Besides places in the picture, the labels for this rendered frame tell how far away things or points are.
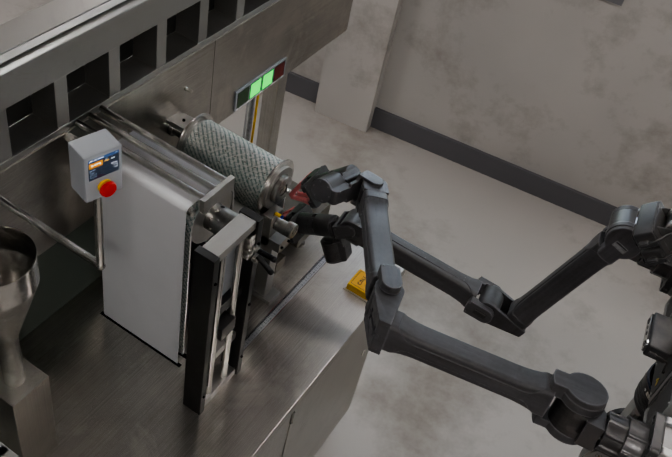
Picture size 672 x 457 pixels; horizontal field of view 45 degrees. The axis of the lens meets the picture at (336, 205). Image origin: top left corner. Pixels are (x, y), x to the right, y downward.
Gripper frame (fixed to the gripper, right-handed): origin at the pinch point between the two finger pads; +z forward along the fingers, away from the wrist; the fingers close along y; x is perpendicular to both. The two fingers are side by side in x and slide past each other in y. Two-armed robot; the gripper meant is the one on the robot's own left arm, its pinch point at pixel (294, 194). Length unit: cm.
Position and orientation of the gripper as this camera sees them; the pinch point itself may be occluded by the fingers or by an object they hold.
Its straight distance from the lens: 198.4
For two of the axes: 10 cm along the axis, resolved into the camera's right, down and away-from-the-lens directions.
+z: -7.3, 2.0, 6.5
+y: 4.9, -5.1, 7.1
